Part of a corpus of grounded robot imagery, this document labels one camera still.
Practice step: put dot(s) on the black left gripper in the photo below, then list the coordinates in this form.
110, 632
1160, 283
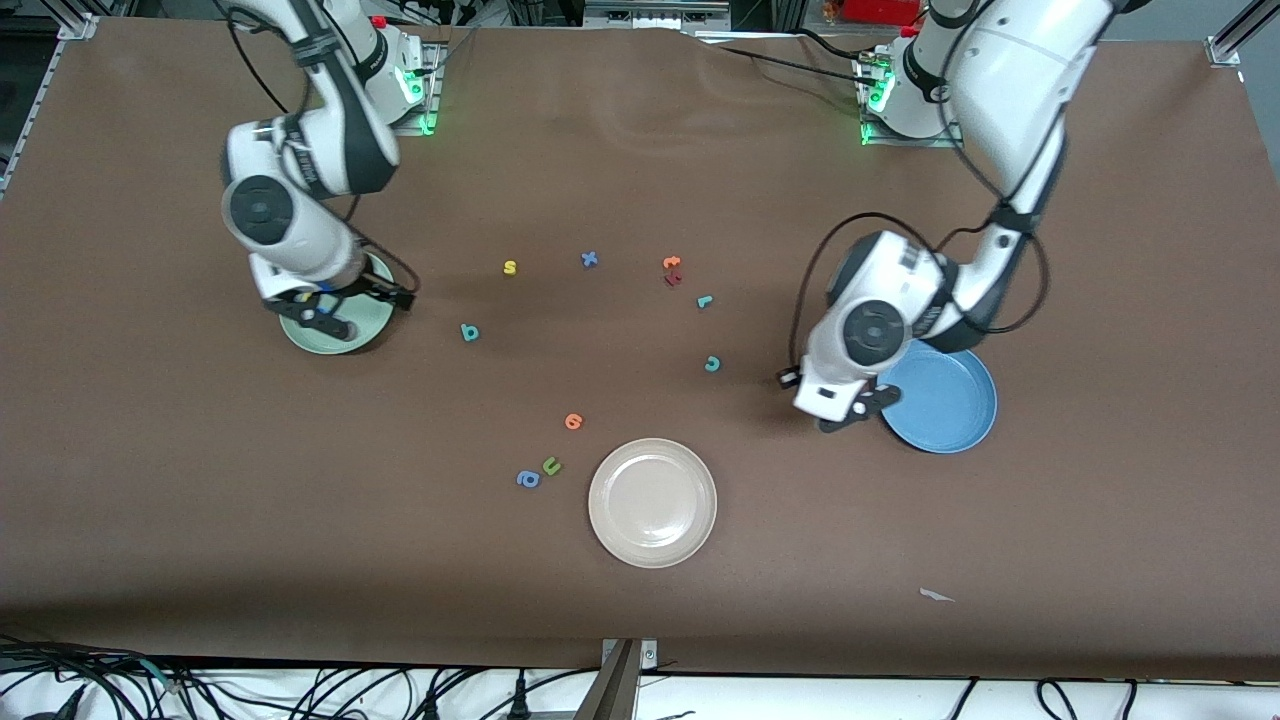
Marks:
786, 384

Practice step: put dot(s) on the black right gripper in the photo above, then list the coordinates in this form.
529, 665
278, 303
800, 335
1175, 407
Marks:
372, 287

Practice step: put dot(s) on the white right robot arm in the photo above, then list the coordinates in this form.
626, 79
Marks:
300, 230

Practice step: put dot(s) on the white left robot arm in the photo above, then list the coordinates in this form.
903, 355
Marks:
1010, 70

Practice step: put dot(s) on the light green plate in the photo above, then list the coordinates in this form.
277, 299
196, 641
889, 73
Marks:
375, 325

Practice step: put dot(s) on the blue plate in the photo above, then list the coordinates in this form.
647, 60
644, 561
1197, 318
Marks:
950, 405

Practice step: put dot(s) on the beige plate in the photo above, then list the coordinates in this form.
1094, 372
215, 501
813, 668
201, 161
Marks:
652, 503

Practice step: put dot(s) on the blue letter a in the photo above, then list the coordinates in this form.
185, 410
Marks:
528, 479

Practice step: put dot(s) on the white paper scrap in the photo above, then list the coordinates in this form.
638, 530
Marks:
936, 596

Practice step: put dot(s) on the red object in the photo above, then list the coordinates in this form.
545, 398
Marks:
880, 10

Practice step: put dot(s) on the grey metal box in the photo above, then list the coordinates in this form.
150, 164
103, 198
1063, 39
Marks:
655, 12

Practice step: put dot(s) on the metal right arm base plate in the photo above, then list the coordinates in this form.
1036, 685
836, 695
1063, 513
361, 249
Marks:
415, 125

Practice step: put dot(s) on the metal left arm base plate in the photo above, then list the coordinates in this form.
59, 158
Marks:
915, 142

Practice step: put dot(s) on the small metal bracket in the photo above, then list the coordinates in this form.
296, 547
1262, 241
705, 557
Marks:
650, 655

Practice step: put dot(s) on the grey metal post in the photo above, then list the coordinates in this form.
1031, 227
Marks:
612, 690

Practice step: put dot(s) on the aluminium corner bracket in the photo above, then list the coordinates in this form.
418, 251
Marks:
80, 25
1225, 50

